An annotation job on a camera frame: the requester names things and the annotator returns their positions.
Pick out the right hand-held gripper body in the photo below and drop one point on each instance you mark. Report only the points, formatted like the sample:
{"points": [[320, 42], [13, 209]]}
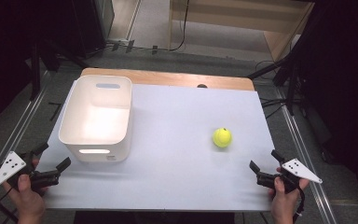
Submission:
{"points": [[298, 169]]}

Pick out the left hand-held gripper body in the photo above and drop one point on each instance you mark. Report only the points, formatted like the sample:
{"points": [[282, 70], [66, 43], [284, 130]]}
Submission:
{"points": [[8, 167]]}

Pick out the yellow tennis ball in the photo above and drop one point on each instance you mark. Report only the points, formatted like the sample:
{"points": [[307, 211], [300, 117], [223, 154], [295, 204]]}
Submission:
{"points": [[222, 137]]}

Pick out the white plastic storage bin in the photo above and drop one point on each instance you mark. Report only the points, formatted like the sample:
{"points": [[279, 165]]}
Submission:
{"points": [[96, 121]]}

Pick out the person's right hand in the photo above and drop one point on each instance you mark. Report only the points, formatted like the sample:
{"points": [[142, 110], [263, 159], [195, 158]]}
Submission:
{"points": [[284, 202]]}

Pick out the person's left hand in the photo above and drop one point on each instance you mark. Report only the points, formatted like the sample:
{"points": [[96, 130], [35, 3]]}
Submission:
{"points": [[28, 199]]}

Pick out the white table mat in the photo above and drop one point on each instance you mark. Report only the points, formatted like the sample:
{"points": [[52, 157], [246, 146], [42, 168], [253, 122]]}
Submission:
{"points": [[180, 149]]}

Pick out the black metal stand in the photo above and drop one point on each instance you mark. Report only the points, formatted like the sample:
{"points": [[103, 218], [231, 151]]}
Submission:
{"points": [[35, 68]]}

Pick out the black tripod stand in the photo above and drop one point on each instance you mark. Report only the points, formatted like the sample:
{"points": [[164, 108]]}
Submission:
{"points": [[287, 73]]}

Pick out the black curtain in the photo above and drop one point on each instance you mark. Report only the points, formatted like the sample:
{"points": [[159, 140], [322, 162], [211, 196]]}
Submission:
{"points": [[3, 53], [348, 87]]}

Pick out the dark cabinet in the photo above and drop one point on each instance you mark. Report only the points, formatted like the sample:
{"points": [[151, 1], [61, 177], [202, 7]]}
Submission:
{"points": [[90, 25]]}

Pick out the light wooden shelf unit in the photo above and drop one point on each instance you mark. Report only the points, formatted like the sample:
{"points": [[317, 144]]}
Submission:
{"points": [[270, 18]]}

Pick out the metal floor rail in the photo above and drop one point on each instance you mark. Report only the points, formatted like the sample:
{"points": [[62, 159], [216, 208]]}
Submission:
{"points": [[304, 161], [15, 130]]}

